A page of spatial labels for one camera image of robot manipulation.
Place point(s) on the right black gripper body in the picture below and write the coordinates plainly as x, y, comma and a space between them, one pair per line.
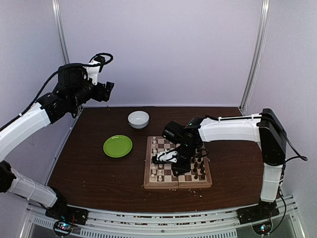
188, 152

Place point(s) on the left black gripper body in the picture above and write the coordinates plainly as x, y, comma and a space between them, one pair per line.
81, 94

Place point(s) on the wooden chess board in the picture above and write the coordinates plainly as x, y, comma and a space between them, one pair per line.
163, 171

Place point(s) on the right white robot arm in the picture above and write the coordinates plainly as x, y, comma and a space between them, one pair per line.
255, 136

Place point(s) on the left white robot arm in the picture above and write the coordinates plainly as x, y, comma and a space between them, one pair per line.
28, 142

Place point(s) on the white ceramic bowl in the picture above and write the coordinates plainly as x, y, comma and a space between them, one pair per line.
138, 119

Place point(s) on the green plastic plate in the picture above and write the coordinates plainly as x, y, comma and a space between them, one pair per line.
117, 146

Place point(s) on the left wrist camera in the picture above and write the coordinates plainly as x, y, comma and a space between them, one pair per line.
71, 77

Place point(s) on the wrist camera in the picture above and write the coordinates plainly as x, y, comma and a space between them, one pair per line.
71, 77
173, 132

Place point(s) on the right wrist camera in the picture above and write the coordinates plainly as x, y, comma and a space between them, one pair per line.
173, 132

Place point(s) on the left aluminium frame post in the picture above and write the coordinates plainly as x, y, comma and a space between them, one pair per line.
60, 31

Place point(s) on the aluminium frame post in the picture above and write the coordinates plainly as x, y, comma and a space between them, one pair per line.
60, 31
255, 63

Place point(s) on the aluminium front rail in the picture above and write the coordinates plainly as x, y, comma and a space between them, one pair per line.
220, 223

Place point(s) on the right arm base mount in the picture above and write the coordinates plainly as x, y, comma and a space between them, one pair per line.
255, 213

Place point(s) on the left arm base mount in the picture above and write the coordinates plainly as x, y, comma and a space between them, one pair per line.
72, 215

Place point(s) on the right aluminium frame post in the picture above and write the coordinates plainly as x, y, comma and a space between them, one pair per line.
255, 63

